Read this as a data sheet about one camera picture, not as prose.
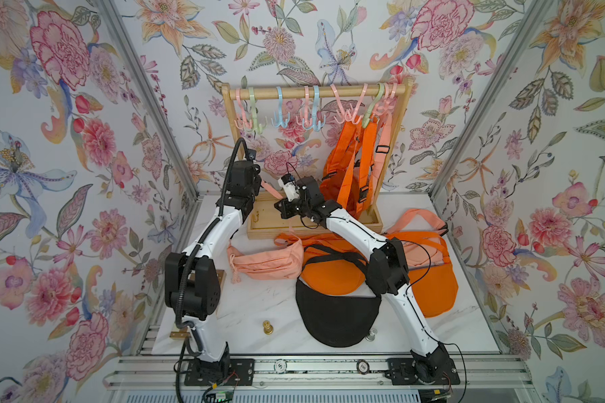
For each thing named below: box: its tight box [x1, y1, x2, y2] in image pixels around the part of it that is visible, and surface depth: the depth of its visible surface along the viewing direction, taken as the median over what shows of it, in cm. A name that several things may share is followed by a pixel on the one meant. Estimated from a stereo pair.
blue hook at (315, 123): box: [302, 84, 327, 132], surface depth 77 cm
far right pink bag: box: [373, 103, 398, 195], surface depth 85 cm
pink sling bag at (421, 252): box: [383, 208, 449, 269], surface depth 102 cm
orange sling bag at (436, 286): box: [384, 230, 459, 319], surface depth 94 cm
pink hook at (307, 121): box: [295, 85, 313, 128], surface depth 78 cm
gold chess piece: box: [262, 319, 274, 335], surface depth 82 cm
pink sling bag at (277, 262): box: [226, 180, 305, 284], surface depth 88 cm
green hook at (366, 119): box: [362, 82, 385, 129], surface depth 78 cm
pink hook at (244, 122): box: [234, 88, 253, 130], surface depth 76 cm
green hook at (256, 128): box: [245, 87, 268, 134], surface depth 76 cm
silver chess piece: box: [365, 328, 379, 342], surface depth 81 cm
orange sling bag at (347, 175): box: [320, 119, 378, 219], surface depth 87 cm
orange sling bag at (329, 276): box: [274, 233, 369, 297], surface depth 94 cm
